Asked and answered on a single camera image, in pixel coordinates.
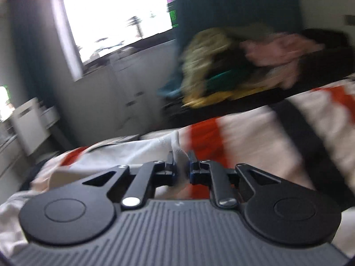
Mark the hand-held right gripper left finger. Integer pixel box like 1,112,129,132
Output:
83,151,177,209

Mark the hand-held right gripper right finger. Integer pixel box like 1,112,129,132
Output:
188,151,282,209

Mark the white garment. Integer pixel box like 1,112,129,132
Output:
51,130,189,185

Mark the orange white black striped blanket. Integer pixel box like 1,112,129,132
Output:
0,78,355,266

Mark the yellow garment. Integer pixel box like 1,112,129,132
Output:
181,85,281,109

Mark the blue garment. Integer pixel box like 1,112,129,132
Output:
158,78,184,98

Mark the white cabinet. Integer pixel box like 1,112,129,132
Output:
82,39,178,136

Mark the green garment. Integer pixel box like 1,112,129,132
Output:
206,68,251,92

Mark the yellow-green patterned garment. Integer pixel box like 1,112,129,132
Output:
181,29,239,103

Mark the pink garment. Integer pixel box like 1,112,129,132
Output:
245,33,325,90

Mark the white box appliance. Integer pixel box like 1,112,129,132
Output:
10,97,61,156

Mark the bright window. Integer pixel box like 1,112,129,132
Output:
61,0,175,63

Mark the dark teal curtain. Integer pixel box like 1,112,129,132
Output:
170,0,303,50

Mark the dark garment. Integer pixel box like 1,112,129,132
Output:
298,28,355,89

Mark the grey-blue curtain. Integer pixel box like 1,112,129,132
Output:
10,0,84,150

